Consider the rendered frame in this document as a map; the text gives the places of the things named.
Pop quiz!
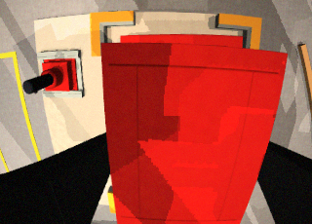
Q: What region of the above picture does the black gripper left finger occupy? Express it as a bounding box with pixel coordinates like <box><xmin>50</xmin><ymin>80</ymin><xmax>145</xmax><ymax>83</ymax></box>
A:
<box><xmin>0</xmin><ymin>133</ymin><xmax>110</xmax><ymax>224</ymax></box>

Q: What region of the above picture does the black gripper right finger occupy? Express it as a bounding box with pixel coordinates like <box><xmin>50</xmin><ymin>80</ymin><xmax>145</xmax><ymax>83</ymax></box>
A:
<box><xmin>257</xmin><ymin>141</ymin><xmax>312</xmax><ymax>224</ymax></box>

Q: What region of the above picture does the yellow rectangular outline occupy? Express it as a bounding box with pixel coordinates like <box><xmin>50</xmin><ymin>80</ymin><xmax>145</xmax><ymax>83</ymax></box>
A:
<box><xmin>0</xmin><ymin>52</ymin><xmax>42</xmax><ymax>172</ymax></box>

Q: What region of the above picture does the orange thin rod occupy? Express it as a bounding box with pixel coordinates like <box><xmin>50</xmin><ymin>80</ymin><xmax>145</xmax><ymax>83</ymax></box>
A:
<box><xmin>297</xmin><ymin>44</ymin><xmax>312</xmax><ymax>119</ymax></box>

